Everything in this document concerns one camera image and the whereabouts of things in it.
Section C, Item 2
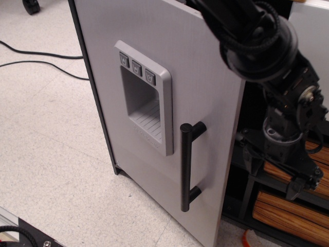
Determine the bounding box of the aluminium rail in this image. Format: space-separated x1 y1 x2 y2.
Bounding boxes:
0 207 19 226

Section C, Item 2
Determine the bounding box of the black bar door handle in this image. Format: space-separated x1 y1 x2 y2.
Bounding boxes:
180 121 207 213

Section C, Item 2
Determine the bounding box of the lower wooden drawer bin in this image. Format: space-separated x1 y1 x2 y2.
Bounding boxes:
252 191 328 246

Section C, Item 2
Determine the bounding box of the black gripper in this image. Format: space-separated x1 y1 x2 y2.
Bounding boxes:
239 117 323 201

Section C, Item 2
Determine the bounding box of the dark grey fridge cabinet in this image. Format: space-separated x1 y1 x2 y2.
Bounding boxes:
67 0 329 247

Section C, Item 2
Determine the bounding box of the wooden drawer bin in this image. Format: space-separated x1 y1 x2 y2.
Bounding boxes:
264 143 328 200
252 191 328 246

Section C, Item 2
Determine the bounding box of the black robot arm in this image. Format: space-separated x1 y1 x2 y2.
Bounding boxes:
195 1 328 200

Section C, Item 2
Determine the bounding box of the black caster wheel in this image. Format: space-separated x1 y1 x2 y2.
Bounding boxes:
22 0 40 15

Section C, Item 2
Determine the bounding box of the black floor cable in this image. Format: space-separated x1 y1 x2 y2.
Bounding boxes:
0 60 89 80
0 40 83 60

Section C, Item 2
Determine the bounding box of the grey toy fridge door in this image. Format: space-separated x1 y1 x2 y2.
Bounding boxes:
73 0 246 247

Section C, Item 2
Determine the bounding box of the upper wooden drawer bin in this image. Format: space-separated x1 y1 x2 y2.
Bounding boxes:
264 143 328 200

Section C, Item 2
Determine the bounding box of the orange white object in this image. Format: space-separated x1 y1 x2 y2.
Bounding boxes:
242 230 259 247

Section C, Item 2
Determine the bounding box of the white toy sink front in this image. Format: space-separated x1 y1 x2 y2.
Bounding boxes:
287 0 329 85

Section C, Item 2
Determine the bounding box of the grey water dispenser panel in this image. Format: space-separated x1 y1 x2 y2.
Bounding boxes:
114 40 174 156

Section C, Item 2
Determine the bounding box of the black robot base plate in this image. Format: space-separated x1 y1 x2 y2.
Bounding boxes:
18 218 63 247

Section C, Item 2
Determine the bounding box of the black floor cable lower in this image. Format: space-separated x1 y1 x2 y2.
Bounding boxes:
0 60 89 80

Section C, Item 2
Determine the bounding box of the black braided cable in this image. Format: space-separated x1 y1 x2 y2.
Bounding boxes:
0 224 38 247

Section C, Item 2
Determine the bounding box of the black floor cable upper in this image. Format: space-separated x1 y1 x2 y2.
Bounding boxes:
0 40 83 60

